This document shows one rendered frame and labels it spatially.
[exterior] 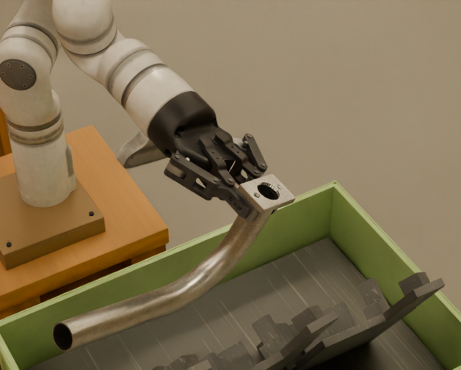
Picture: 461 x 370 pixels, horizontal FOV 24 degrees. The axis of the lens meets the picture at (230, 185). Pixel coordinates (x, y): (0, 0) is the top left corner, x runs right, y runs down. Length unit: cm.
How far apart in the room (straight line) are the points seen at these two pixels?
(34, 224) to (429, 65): 208
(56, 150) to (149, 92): 63
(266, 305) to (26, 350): 39
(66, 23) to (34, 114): 50
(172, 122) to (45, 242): 69
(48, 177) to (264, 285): 41
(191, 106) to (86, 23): 17
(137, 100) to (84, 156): 82
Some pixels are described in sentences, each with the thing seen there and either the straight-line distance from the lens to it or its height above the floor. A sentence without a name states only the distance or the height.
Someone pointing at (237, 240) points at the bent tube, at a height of 134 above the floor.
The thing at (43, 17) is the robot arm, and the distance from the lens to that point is 170.
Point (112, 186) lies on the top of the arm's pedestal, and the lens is 194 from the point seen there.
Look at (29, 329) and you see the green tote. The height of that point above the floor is 93.
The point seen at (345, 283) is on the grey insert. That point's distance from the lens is 179.
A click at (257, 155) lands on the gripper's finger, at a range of 120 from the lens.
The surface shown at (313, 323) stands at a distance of 135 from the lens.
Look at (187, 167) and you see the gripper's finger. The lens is 113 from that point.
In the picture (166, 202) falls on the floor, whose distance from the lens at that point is 311.
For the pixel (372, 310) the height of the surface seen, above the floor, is 102.
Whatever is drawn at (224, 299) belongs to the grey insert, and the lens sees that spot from 175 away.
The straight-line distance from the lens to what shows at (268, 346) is 147.
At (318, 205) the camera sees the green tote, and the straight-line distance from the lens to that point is 179.
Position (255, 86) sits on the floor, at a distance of 351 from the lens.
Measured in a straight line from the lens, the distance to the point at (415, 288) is 141.
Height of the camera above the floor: 219
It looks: 44 degrees down
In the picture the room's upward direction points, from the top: straight up
